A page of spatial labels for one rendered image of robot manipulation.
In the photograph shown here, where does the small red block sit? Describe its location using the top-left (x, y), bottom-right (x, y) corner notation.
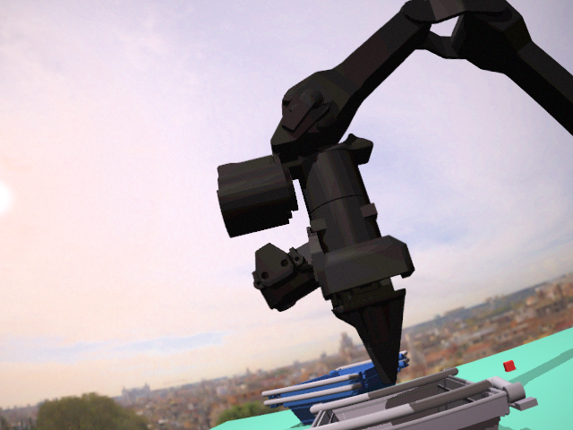
top-left (503, 360), bottom-right (516, 372)

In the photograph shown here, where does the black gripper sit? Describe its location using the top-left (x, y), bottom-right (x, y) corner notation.
top-left (309, 196), bottom-right (415, 384)

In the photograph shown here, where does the blue plastic tray with grey wire bars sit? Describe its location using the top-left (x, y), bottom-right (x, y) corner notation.
top-left (262, 360), bottom-right (378, 400)

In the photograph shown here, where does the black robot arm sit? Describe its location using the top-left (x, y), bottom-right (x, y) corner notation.
top-left (217, 0), bottom-right (573, 312)

